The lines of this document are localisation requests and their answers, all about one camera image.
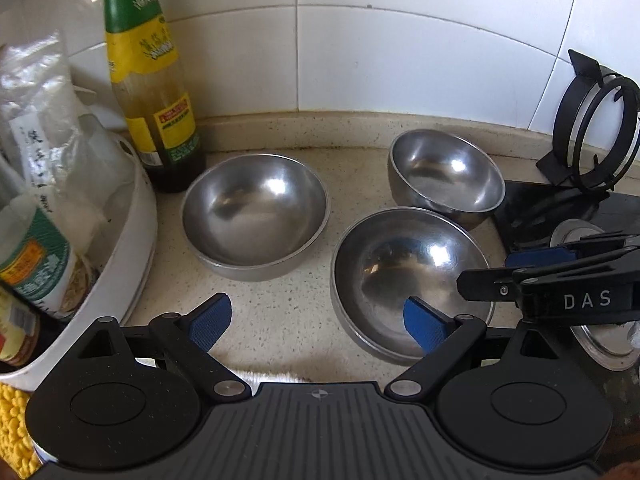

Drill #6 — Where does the steel bowl front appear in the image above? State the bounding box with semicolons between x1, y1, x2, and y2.
330;207;495;365

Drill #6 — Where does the steel bowl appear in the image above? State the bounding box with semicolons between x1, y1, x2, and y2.
180;153;331;282
330;207;495;365
387;129;506;230

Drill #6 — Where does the black pot support ring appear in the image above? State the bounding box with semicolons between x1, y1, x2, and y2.
534;48;640;194

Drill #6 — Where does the steel bowl back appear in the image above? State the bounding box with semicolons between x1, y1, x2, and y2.
387;129;506;230

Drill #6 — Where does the white rotating condiment rack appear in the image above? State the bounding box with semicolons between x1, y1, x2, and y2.
1;139;157;392

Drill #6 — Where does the green yellow label oil bottle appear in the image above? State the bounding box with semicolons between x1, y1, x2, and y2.
104;0;205;193

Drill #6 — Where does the yellow chenille mat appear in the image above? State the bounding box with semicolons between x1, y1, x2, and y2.
1;384;41;479

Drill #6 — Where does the purple cap sauce bottle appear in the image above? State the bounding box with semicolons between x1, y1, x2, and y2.
0;154;97;321

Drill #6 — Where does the red label vinegar bottle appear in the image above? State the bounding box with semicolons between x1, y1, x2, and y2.
0;284;54;374

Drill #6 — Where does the black glass stove top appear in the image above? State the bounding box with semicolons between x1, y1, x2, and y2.
494;181;639;468

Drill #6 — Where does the clear plastic bag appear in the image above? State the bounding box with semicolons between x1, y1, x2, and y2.
1;32;136;252

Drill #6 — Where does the white terry towel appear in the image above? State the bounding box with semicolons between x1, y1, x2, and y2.
232;370;306;388

